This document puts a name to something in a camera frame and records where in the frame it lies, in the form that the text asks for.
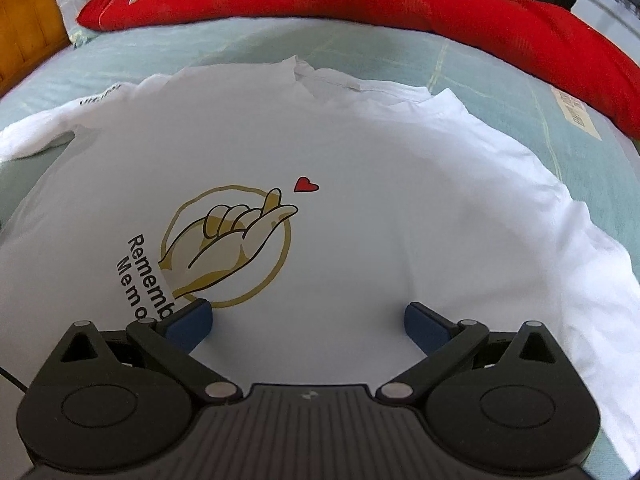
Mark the red quilt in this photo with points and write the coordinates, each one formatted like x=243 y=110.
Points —
x=400 y=5

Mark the grey checked pillow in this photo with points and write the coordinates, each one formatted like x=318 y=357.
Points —
x=67 y=5

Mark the wooden headboard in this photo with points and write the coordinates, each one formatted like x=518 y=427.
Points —
x=25 y=20

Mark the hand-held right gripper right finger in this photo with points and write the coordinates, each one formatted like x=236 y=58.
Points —
x=427 y=327

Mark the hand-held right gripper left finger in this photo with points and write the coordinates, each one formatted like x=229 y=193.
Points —
x=192 y=322

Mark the white printed t-shirt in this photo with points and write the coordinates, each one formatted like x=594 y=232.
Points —
x=375 y=160

